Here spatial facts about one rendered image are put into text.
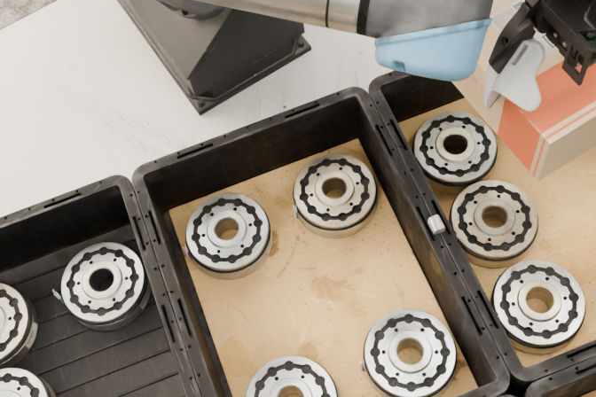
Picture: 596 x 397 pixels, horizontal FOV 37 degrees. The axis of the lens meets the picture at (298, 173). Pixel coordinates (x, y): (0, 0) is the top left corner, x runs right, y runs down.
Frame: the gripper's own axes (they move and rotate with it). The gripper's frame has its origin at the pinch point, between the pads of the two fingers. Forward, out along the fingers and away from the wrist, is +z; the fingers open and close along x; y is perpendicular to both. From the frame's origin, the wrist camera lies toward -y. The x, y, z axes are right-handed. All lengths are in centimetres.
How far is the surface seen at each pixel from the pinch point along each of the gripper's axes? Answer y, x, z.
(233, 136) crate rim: -20.1, -26.4, 16.9
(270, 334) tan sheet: 0.0, -34.5, 26.8
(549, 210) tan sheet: 5.2, 2.1, 26.9
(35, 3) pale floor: -140, -37, 110
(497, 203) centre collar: 2.1, -3.8, 23.2
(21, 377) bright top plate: -10, -61, 24
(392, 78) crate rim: -16.1, -6.5, 16.9
